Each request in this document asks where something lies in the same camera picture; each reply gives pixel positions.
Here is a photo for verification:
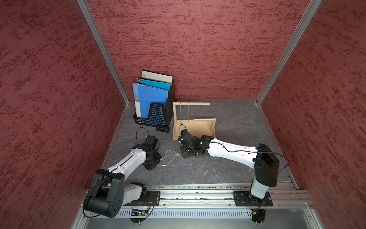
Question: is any aluminium corner post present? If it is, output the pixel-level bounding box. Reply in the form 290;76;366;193
256;0;322;106
77;0;130;105

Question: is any black mesh file holder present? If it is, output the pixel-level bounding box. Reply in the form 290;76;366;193
133;84;175;129

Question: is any blue folder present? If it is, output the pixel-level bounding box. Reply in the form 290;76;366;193
132;83;169;118

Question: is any pearl bead necklace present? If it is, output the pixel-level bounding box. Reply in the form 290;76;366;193
156;150;180;167

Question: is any aluminium mounting rail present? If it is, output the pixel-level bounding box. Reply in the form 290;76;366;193
146;182;314;209

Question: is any teal folder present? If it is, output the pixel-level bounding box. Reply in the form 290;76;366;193
136;78;171;92

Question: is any black stapler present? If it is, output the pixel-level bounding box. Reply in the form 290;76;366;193
156;127;170;133

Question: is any white grey folder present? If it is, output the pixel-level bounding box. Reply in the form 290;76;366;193
142;70;173;85

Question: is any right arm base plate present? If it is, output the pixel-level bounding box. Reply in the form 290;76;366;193
233;191;273;208

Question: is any right aluminium corner post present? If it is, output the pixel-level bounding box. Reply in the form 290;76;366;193
256;0;322;106

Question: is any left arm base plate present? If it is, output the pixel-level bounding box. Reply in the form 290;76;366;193
124;190;161;207

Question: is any wooden jewelry display stand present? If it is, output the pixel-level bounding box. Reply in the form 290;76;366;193
173;102;216;140

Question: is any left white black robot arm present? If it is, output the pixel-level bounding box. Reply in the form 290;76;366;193
83;135;162;218

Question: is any left aluminium corner post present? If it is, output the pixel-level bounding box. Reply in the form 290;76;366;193
77;0;130;105

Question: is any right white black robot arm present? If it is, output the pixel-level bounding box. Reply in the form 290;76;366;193
177;129;280;200

